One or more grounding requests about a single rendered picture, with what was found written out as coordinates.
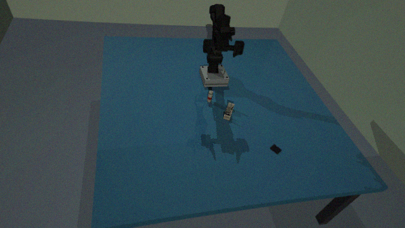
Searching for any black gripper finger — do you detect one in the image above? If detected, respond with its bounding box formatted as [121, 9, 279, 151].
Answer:
[207, 41, 216, 57]
[233, 43, 240, 57]

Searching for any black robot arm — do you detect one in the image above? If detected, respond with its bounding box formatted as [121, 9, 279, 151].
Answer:
[207, 4, 235, 73]

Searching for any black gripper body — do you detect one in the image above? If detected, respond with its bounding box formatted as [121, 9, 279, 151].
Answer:
[203, 35, 244, 55]

